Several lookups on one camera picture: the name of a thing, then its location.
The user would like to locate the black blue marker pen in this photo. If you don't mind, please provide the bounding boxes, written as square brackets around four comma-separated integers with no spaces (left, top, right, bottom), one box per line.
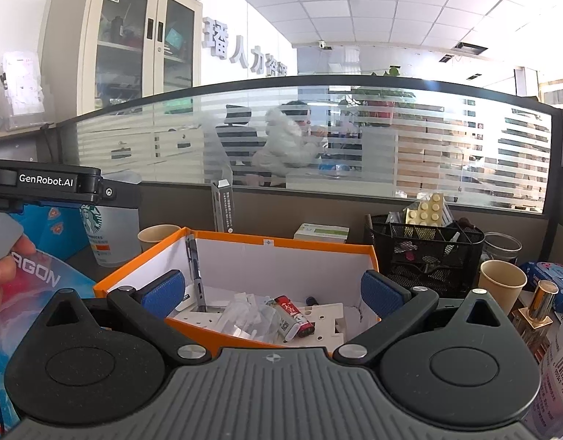
[305,296,319,307]

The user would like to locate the green white lighter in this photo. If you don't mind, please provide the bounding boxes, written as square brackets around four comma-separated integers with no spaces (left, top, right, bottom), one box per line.
[266,299,301,342]

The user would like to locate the person left hand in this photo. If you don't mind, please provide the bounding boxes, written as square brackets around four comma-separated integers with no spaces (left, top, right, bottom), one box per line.
[0,235,36,307]

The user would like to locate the white Starbucks plastic cup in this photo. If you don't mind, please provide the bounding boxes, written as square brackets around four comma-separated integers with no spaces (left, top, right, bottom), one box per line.
[80,170,141,267]

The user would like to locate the left brown paper cup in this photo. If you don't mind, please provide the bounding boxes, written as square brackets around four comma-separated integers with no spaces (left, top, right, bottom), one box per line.
[137,224,181,251]

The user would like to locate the brown paper cup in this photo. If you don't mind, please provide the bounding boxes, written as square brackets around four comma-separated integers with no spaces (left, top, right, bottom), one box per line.
[477,259,527,315]
[137,224,181,251]

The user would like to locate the blue paper bag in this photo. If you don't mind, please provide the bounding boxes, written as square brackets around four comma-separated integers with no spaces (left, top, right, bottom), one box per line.
[11,205,89,260]

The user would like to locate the gold perfume bottle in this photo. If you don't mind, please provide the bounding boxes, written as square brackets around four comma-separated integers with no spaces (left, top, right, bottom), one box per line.
[512,280,559,353]

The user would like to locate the right brown paper cup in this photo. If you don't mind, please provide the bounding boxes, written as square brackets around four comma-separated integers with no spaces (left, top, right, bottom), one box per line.
[477,259,527,315]

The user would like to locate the white barcode plastic pouch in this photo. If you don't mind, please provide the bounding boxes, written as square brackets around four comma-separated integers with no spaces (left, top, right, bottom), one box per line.
[526,321,563,439]

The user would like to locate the colourful AGON desk mat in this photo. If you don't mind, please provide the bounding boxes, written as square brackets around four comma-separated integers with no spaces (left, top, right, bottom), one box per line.
[0,251,93,437]

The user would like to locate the black mesh desk organizer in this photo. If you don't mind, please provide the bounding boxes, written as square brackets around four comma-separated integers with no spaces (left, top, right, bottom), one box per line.
[365,215,484,298]

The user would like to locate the white grey product box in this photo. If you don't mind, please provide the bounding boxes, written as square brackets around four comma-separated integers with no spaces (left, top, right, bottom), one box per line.
[211,179,234,234]

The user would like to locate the blue tissue pack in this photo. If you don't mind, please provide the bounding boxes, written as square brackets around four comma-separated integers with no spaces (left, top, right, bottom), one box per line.
[519,260,563,315]

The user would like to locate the glass jar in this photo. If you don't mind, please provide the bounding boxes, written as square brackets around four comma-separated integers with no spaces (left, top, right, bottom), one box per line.
[481,231,522,264]

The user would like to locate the white plastic socket plate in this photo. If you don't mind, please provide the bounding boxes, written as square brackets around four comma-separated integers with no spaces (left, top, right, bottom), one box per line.
[168,286,346,352]

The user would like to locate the yellow building block toy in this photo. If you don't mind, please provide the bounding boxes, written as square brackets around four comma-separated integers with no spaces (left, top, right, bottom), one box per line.
[405,193,453,227]

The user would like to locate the clear plastic wrapper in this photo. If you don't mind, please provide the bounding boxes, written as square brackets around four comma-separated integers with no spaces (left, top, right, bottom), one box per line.
[215,293,280,344]

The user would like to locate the orange cardboard box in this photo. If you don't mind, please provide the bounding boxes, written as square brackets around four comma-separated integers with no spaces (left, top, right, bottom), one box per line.
[93,227,379,344]

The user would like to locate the beige glass door cabinet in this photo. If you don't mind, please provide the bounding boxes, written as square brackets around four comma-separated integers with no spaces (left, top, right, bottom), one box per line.
[41,0,202,121]

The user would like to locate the green white box stack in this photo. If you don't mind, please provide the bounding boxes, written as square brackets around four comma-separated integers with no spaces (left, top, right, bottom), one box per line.
[294,223,350,243]

